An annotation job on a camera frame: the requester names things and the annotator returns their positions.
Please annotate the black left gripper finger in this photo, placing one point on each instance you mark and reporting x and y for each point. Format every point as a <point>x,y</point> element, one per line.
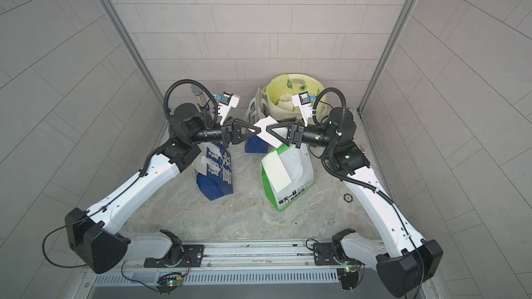
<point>244,126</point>
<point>237,137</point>

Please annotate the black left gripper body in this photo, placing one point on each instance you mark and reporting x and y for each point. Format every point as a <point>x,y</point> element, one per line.
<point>224,134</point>

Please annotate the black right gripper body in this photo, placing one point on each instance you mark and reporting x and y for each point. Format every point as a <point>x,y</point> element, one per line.
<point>301,139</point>

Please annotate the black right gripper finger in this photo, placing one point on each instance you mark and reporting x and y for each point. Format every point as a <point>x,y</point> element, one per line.
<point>279,128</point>
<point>279,139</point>

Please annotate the white takeout receipt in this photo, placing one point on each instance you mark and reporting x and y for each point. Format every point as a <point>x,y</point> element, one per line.
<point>277,166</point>
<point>263,123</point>

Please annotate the green white paper bag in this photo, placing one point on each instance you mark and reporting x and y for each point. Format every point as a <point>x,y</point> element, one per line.
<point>303,177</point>

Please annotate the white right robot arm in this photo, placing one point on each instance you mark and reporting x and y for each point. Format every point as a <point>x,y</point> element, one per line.
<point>374,199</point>

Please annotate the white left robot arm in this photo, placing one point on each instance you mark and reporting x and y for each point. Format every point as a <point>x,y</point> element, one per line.
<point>195,116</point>

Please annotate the shredded paper pieces in bin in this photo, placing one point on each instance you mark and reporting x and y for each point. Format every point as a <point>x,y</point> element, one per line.
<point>286,103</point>

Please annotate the white plastic waste bin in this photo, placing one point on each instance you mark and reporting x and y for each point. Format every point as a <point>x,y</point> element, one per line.
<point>286,104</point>

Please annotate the blue white paper bag front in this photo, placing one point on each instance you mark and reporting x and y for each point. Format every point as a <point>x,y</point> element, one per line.
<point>212,169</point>

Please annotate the yellow-green avocado bin liner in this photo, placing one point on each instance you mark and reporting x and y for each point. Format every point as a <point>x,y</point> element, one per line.
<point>286,87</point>

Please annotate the glitter microphone on black stand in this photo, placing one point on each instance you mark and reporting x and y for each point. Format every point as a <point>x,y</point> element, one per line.
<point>199,94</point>

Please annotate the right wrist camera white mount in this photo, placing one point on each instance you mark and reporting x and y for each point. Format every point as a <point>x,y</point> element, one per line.
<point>304,101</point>

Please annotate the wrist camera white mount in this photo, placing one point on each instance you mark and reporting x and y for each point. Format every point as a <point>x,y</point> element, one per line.
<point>304,101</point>
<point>226,102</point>

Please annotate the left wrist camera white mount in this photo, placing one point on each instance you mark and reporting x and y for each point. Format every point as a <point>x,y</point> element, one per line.
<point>226,102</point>

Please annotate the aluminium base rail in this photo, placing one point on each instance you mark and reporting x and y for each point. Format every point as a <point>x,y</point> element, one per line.
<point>238,263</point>

